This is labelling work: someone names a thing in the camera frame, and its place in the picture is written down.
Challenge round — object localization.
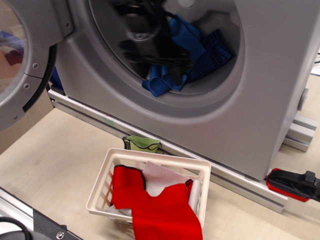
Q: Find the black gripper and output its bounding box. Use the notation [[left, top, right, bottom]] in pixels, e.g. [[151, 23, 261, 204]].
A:
[[118, 23, 193, 86]]

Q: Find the plain blue cloth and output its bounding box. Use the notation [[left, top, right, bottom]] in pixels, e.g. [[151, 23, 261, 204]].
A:
[[142, 16, 206, 98]]

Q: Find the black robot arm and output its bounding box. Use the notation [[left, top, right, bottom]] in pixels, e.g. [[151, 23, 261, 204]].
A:
[[109, 0, 193, 86]]

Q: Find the grey toy washing machine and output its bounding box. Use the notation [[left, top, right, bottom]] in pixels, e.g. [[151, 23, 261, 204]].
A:
[[56, 0, 320, 180]]

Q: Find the grey washing machine door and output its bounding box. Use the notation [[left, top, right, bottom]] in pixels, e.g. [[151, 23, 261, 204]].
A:
[[0, 0, 73, 131]]

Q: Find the white plastic laundry basket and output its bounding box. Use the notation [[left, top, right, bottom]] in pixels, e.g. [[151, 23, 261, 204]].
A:
[[86, 148, 211, 227]]

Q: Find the blue jeans-print cloth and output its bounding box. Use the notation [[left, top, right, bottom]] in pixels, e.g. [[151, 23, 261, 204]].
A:
[[185, 29, 234, 84]]

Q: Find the green cloth with black outline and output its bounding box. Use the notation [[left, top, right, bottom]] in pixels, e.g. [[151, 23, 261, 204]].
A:
[[122, 135, 161, 153]]

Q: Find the white cloth in basket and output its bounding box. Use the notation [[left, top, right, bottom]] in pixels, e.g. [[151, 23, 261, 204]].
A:
[[109, 161, 201, 220]]

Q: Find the red cloth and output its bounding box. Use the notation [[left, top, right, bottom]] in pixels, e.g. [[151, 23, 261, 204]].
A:
[[112, 164, 203, 240]]

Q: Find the aluminium extrusion block right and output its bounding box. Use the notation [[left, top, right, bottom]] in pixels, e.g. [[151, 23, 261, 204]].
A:
[[283, 114, 319, 152]]

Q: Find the blue object behind door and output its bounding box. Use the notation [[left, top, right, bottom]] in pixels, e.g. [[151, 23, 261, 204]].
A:
[[0, 31, 25, 66]]

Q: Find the red and black clamp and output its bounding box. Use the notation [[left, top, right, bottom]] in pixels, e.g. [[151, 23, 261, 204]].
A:
[[265, 168, 320, 203]]

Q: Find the long aluminium base rail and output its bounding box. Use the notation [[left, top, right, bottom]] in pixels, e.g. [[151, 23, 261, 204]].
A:
[[48, 89, 288, 213]]

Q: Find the black bracket with screw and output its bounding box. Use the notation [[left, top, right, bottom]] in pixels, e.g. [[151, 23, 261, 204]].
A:
[[33, 209, 82, 240]]

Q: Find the aluminium rail bottom left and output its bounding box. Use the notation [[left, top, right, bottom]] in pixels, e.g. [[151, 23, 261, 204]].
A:
[[0, 187, 34, 231]]

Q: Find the black cable bottom left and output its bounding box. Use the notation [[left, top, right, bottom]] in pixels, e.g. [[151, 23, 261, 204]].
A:
[[0, 216, 32, 240]]

